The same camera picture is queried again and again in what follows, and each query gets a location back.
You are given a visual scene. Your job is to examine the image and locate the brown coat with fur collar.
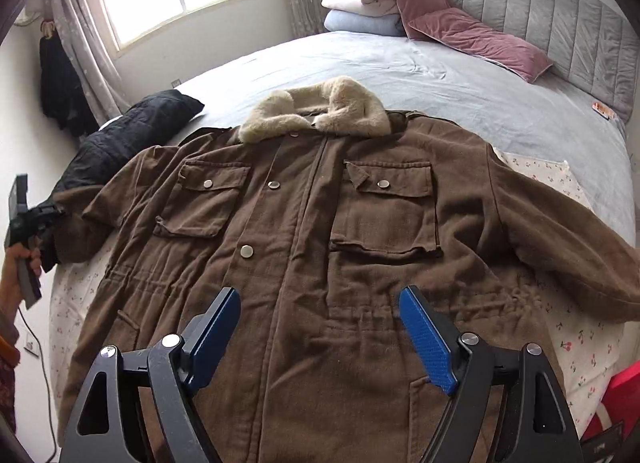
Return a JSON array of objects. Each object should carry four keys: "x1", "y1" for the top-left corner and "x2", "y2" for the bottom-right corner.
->
[{"x1": 54, "y1": 78, "x2": 639, "y2": 462}]

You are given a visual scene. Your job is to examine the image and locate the hanging black clothes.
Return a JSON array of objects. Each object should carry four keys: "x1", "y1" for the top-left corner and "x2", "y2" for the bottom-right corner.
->
[{"x1": 39, "y1": 32, "x2": 99, "y2": 138}]

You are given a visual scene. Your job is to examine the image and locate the person left hand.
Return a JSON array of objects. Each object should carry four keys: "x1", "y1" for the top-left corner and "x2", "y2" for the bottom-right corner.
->
[{"x1": 0, "y1": 243, "x2": 42, "y2": 323}]

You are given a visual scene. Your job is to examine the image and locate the red plastic chair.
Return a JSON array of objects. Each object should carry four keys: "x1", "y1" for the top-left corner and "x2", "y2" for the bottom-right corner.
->
[{"x1": 582, "y1": 361, "x2": 640, "y2": 440}]

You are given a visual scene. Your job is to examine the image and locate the cherry print white cloth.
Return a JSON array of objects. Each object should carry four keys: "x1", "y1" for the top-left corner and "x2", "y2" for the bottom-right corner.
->
[{"x1": 49, "y1": 150, "x2": 624, "y2": 435}]

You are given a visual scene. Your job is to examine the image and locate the black quilted jacket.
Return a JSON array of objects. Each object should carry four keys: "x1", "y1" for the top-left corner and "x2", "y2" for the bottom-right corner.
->
[{"x1": 37, "y1": 88, "x2": 205, "y2": 274}]

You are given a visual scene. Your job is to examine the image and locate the grey curtain left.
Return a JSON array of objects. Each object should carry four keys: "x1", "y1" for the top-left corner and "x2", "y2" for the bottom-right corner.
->
[{"x1": 44, "y1": 0, "x2": 130, "y2": 126}]

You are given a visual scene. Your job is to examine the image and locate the grey bed sheet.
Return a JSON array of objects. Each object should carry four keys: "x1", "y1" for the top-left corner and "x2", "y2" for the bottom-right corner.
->
[{"x1": 171, "y1": 32, "x2": 636, "y2": 242}]

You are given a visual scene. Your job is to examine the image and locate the small orange packet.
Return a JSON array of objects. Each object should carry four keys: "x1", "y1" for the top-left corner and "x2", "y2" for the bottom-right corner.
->
[{"x1": 592, "y1": 101, "x2": 617, "y2": 120}]

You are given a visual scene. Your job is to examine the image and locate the grey padded headboard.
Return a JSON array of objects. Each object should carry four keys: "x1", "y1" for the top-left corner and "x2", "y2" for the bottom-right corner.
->
[{"x1": 448, "y1": 0, "x2": 639, "y2": 123}]

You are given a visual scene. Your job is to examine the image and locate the folded white blanket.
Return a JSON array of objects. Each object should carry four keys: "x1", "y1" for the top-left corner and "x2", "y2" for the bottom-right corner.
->
[{"x1": 321, "y1": 0, "x2": 398, "y2": 18}]

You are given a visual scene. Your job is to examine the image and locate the pink velvet pillow front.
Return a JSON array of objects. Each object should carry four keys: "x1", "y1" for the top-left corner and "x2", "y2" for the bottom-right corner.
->
[{"x1": 409, "y1": 8, "x2": 553, "y2": 84}]

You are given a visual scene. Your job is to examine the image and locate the folded light blue blanket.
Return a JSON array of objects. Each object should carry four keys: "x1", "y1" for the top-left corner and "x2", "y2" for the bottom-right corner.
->
[{"x1": 324, "y1": 10, "x2": 406, "y2": 37}]

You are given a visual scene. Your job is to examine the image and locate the black cable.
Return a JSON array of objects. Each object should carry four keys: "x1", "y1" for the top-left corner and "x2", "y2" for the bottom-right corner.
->
[{"x1": 16, "y1": 307, "x2": 59, "y2": 463}]

